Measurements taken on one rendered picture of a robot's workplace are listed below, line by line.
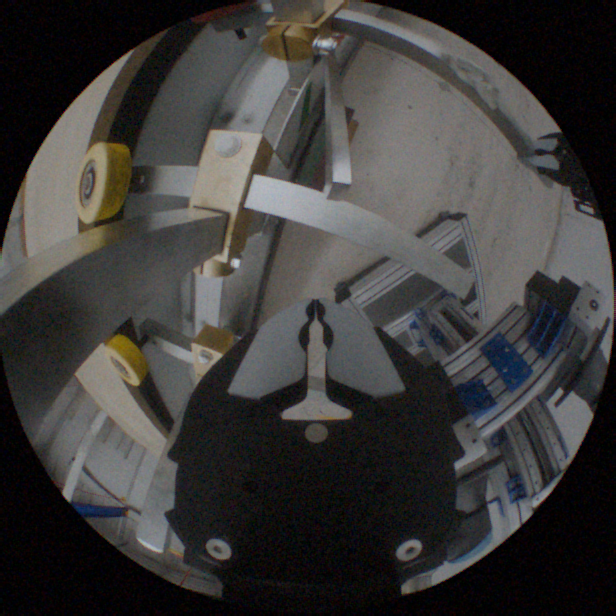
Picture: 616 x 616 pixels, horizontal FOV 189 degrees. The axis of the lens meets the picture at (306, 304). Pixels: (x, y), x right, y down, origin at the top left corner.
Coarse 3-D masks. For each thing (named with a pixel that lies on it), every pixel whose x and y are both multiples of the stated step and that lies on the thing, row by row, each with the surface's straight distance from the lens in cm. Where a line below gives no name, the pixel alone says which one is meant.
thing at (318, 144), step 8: (320, 128) 33; (320, 136) 32; (312, 144) 32; (320, 144) 32; (312, 152) 31; (320, 152) 31; (312, 160) 31; (304, 168) 31; (312, 168) 31; (304, 176) 30; (304, 184) 30
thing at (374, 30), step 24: (216, 24) 34; (240, 24) 33; (264, 24) 32; (336, 24) 29; (360, 24) 28; (384, 24) 29; (408, 48) 28; (432, 48) 29; (480, 96) 30; (504, 120) 32; (528, 144) 35
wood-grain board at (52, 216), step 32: (160, 32) 36; (128, 64) 32; (96, 96) 33; (64, 128) 44; (96, 128) 28; (64, 160) 37; (32, 192) 73; (64, 192) 34; (32, 224) 72; (64, 224) 34; (96, 352) 43; (96, 384) 78; (128, 384) 44; (128, 416) 82; (160, 448) 126
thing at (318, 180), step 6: (348, 114) 35; (348, 120) 34; (324, 150) 31; (324, 156) 31; (324, 162) 31; (318, 168) 31; (324, 168) 31; (318, 174) 30; (324, 174) 30; (312, 180) 30; (318, 180) 30; (324, 180) 30; (312, 186) 30; (318, 186) 30
